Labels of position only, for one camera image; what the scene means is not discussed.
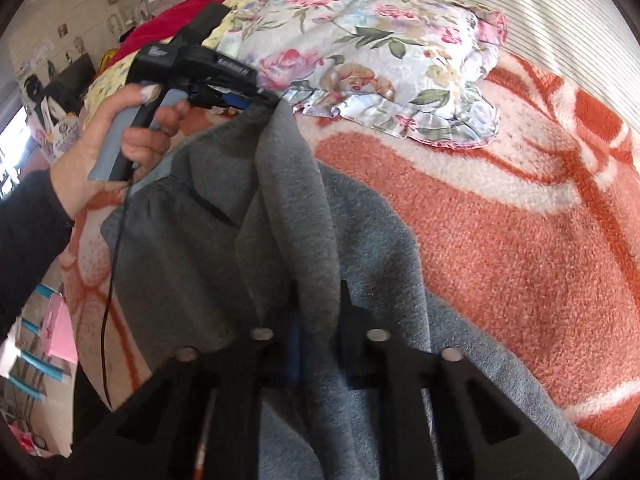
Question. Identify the person's left forearm black sleeve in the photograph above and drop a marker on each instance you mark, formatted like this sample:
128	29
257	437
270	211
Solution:
34	230

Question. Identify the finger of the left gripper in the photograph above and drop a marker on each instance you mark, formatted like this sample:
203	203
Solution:
228	98

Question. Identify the floral ruffled pillow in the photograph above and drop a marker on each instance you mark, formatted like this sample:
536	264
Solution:
408	68

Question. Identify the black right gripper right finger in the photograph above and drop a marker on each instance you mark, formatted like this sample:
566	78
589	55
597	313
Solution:
440	419

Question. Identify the pink box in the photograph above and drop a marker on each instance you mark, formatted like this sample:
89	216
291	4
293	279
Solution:
56	333

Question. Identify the orange white floral blanket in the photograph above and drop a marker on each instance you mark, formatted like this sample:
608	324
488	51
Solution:
534	238

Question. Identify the grey fleece pants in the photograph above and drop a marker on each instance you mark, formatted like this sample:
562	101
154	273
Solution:
212	241

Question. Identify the yellow cartoon print pillow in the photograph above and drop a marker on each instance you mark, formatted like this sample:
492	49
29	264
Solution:
115	76

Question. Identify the person's left hand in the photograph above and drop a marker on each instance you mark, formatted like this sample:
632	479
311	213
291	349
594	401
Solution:
144	146

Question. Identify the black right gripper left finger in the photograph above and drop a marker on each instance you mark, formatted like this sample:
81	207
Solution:
199	415

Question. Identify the red cloth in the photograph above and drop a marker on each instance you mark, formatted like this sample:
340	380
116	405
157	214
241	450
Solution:
164	25

